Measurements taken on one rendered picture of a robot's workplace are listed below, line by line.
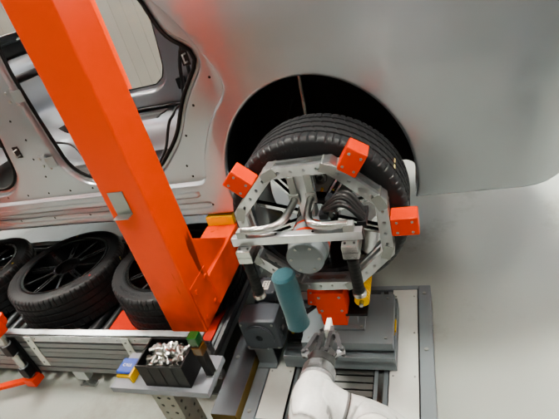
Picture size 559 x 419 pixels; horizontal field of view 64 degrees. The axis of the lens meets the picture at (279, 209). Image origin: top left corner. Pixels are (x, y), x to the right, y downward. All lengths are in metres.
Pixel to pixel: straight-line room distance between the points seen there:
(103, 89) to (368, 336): 1.42
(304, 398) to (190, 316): 0.82
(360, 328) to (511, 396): 0.64
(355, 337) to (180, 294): 0.79
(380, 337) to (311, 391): 0.95
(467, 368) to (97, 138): 1.74
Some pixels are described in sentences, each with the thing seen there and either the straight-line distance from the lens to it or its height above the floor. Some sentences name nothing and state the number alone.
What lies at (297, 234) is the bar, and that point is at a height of 0.98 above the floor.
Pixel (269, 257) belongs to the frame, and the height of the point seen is 0.72.
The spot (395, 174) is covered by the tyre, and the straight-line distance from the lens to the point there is 1.55.
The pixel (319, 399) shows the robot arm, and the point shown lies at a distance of 1.11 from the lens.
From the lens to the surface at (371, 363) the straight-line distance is 2.06.
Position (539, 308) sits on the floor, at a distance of 2.48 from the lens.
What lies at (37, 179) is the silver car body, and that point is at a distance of 2.61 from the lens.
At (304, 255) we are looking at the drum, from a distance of 1.46.
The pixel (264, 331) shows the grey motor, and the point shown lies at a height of 0.37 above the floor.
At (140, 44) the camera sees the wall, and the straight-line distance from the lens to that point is 8.11.
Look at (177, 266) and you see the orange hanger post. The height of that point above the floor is 0.86.
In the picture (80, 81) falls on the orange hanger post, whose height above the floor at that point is 1.54.
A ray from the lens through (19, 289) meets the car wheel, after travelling 2.86.
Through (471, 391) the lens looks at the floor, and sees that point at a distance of 2.14.
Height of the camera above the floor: 1.73
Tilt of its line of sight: 30 degrees down
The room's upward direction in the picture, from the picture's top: 16 degrees counter-clockwise
